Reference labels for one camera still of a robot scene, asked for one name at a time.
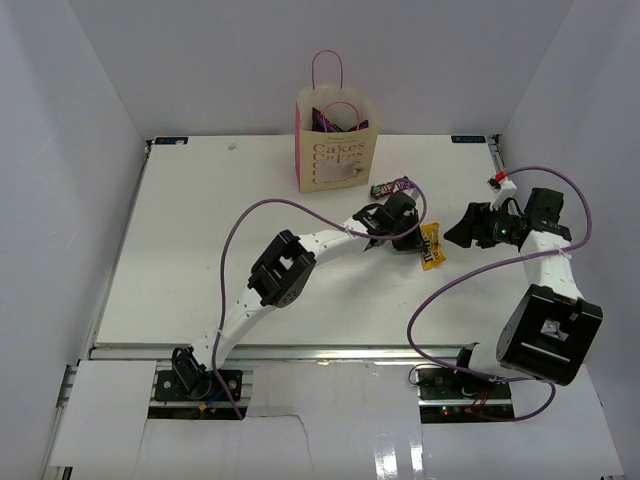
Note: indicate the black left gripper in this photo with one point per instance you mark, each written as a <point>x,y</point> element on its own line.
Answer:
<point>414,241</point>

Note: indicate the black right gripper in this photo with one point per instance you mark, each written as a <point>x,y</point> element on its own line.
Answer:
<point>475,225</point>

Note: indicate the yellow M&M peanut packet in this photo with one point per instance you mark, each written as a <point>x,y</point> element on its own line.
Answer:
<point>432,255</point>

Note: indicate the purple brown M&M packet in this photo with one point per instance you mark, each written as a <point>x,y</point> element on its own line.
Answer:
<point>384,190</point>

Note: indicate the purple blue chips bag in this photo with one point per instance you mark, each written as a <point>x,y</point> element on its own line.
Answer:
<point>322,123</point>

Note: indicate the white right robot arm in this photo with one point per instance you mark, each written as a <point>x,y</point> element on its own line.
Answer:
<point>553,326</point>

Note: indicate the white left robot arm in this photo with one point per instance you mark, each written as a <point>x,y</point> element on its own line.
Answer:
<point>278,276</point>

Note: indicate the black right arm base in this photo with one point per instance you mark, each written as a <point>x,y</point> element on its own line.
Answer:
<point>449,396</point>

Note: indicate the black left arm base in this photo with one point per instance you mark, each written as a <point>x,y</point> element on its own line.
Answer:
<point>186,391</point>

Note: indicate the beige Cakes paper bag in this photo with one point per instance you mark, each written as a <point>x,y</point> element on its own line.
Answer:
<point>327,161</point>

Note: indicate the blue left corner label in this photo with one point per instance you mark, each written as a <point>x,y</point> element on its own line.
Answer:
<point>169,140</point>

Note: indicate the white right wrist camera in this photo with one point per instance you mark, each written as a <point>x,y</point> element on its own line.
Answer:
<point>503,188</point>

